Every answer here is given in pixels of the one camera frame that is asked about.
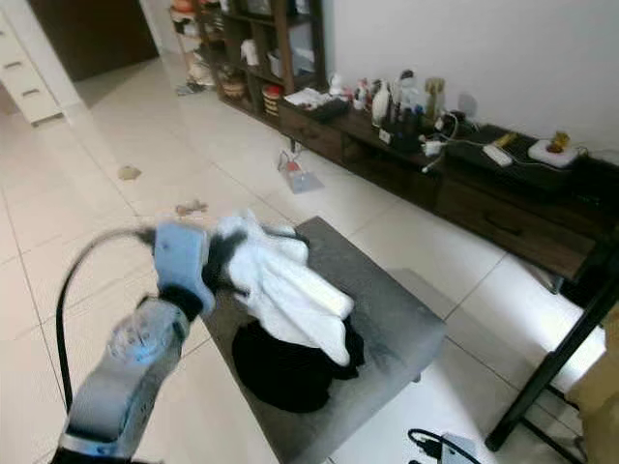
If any white knit garment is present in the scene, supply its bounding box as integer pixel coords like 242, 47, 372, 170
218, 211, 357, 366

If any small white floor device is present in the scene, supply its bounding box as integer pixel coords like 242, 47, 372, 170
277, 153, 325, 196

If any crumpled black garment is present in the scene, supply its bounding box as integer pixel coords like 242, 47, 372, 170
232, 314, 367, 415

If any grey fabric ottoman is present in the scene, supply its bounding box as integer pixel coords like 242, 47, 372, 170
203, 217, 448, 464

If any white bottle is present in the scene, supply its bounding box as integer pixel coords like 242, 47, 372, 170
372, 82, 393, 125

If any dark wooden bookshelf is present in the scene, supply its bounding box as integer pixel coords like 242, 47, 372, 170
169, 0, 335, 136

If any dark wooden sideboard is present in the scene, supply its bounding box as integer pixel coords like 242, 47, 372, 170
276, 97, 619, 291

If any white power strip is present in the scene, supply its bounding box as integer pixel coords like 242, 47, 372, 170
484, 143, 516, 167

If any white drawer cabinet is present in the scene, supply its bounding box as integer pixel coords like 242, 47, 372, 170
0, 0, 80, 125

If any gold figurine white base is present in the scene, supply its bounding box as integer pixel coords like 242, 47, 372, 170
527, 130, 586, 170

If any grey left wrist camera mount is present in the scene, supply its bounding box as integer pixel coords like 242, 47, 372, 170
153, 220, 216, 318

